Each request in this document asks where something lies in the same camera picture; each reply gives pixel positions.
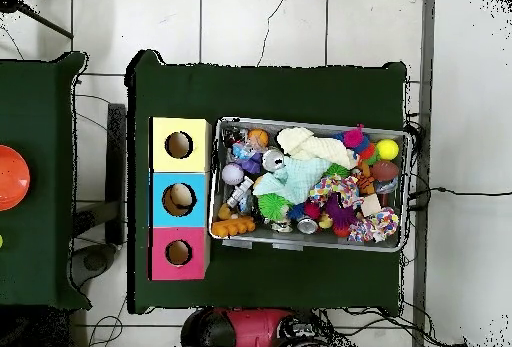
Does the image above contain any silver can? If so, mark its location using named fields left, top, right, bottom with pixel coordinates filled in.
left=262, top=148, right=287, bottom=173

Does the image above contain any polka dot cloth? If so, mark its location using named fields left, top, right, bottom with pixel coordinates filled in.
left=308, top=174, right=362, bottom=209

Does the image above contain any wooden box with three holes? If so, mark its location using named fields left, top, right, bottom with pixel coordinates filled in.
left=149, top=115, right=214, bottom=283

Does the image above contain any orange disc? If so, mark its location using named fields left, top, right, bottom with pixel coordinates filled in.
left=0, top=144, right=33, bottom=213

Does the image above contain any green spiky ball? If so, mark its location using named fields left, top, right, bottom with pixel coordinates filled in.
left=257, top=193, right=292, bottom=223

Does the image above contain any clear mesh bin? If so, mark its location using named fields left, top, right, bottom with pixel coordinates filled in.
left=208, top=116, right=414, bottom=254

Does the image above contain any cream yellow cloth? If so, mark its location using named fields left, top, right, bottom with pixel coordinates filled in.
left=275, top=126, right=354, bottom=170

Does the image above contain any small orange basketball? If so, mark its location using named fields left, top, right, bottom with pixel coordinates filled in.
left=247, top=127, right=271, bottom=150

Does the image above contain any orange rubber toy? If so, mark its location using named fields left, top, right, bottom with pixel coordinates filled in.
left=211, top=214, right=258, bottom=240

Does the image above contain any white ball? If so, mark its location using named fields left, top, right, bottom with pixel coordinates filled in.
left=221, top=162, right=245, bottom=187

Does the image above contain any pink spiky ball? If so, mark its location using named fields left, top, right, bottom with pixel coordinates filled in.
left=341, top=124, right=369, bottom=151

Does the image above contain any mint green cloth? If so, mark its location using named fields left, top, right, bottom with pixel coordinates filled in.
left=253, top=157, right=332, bottom=207

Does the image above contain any brown toy football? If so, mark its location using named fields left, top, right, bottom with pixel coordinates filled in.
left=371, top=160, right=401, bottom=184

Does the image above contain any green side table cloth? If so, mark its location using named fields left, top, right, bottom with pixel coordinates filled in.
left=0, top=50, right=91, bottom=311

